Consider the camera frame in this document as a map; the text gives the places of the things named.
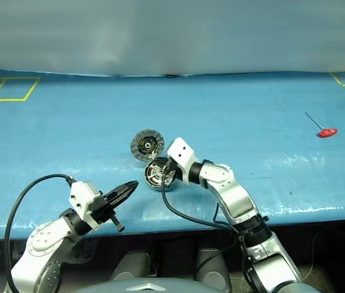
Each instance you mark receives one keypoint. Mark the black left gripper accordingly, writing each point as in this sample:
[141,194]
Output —
[102,207]

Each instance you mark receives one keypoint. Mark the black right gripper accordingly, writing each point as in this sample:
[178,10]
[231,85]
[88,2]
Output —
[178,174]

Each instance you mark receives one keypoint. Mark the motor housing with copper windings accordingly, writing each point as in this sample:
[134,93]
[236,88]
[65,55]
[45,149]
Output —
[155,187]

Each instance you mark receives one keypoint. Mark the round hinged motor lid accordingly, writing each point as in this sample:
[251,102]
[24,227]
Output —
[146,144]

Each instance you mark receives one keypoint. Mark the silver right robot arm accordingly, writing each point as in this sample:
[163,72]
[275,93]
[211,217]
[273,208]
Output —
[236,195]

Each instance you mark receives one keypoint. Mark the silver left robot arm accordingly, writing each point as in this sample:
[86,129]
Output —
[41,247]

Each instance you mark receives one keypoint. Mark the dark grey rounded shape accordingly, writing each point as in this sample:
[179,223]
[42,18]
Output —
[131,265]
[212,268]

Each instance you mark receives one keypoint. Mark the blue plastic table cover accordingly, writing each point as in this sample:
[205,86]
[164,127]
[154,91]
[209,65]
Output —
[69,131]

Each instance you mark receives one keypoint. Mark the grey robot torso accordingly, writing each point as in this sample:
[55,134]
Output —
[148,288]

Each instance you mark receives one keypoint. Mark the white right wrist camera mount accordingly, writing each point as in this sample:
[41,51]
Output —
[181,152]

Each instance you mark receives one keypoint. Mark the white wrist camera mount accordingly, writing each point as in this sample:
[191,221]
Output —
[181,152]
[82,198]

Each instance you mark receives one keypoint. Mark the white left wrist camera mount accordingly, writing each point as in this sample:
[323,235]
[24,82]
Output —
[82,198]

